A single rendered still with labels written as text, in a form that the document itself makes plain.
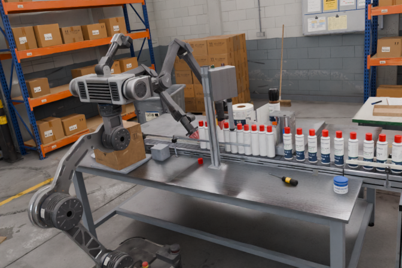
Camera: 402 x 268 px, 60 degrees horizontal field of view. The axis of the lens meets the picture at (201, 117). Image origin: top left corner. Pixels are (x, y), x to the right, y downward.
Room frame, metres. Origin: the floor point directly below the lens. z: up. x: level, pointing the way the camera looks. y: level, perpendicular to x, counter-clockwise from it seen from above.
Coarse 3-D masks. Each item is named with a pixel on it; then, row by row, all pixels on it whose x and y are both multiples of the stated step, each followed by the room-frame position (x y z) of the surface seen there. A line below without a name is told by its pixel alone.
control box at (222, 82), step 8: (208, 72) 2.09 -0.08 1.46; (216, 72) 2.07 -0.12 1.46; (224, 72) 2.09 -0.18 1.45; (232, 72) 2.11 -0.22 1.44; (216, 80) 2.07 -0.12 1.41; (224, 80) 2.09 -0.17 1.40; (232, 80) 2.11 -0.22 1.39; (216, 88) 2.07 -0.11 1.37; (224, 88) 2.09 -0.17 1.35; (232, 88) 2.11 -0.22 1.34; (216, 96) 2.07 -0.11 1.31; (224, 96) 2.09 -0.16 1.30; (232, 96) 2.11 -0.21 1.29
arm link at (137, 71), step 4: (136, 68) 2.59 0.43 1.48; (140, 68) 2.61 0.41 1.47; (144, 68) 2.62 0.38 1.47; (148, 68) 2.64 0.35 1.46; (124, 72) 2.49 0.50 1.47; (128, 72) 2.51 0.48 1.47; (132, 72) 2.53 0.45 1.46; (136, 72) 2.56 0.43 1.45; (140, 72) 2.58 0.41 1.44; (144, 72) 2.68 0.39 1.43; (148, 72) 2.60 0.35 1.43; (136, 76) 2.57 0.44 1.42
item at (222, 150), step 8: (168, 144) 2.51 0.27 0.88; (176, 144) 2.49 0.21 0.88; (184, 144) 2.47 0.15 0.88; (192, 144) 2.45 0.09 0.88; (224, 152) 2.22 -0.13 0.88; (280, 160) 1.98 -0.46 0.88; (288, 160) 1.96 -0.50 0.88; (296, 160) 1.95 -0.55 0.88; (304, 160) 1.93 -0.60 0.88; (320, 160) 1.91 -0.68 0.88; (344, 168) 1.78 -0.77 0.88
